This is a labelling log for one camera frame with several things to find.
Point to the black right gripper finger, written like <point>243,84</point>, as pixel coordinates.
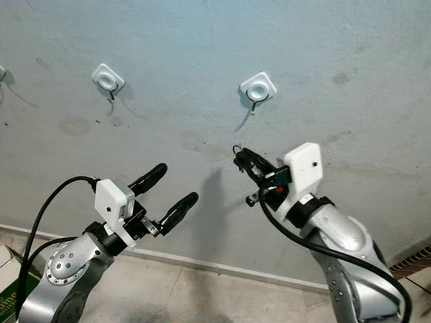
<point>252,172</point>
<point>257,160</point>

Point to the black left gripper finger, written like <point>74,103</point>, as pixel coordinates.
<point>180,210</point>
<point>151,178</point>

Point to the keyring with black loop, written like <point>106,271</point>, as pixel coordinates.
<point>237,161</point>

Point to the green and white cardboard box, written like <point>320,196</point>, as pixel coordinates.
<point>13,296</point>

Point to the dark red tile trim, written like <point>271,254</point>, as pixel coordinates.
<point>414,261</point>

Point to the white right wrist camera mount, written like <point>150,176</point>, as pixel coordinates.
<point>303,168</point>

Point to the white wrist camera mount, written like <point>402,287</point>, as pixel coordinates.
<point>111,205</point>
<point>303,168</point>

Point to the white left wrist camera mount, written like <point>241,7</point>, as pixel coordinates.
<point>111,205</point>

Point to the white adhesive wall hook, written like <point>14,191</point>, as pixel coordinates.
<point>108,77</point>
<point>258,87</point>

